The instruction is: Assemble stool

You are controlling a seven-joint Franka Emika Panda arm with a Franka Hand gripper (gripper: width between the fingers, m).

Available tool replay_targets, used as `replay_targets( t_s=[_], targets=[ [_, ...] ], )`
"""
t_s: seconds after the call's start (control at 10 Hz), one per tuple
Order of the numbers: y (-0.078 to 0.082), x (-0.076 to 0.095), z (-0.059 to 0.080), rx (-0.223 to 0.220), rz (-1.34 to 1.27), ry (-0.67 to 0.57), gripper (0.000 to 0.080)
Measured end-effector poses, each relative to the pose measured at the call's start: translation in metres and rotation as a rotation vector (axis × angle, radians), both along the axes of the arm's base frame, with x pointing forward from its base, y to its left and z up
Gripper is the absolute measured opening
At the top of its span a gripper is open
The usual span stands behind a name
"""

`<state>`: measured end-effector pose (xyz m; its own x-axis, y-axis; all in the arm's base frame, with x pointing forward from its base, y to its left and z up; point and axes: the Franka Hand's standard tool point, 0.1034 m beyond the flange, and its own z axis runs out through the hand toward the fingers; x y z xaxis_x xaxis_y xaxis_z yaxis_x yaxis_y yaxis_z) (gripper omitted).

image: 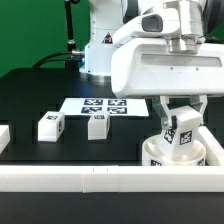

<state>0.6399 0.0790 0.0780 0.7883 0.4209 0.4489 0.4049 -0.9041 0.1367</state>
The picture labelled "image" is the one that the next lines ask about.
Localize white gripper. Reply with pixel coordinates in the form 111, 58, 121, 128
111, 38, 224, 129

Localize white round stool seat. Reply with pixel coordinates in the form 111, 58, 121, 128
142, 135, 206, 166

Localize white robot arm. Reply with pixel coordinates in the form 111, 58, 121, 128
80, 0, 224, 129

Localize white sheet with markers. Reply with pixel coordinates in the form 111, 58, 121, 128
60, 98, 149, 117

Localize black pole stand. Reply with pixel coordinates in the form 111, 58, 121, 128
64, 0, 79, 72

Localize white U-shaped fence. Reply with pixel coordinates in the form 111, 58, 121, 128
0, 124, 224, 194

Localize black cables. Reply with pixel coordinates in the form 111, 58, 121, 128
32, 49, 86, 70

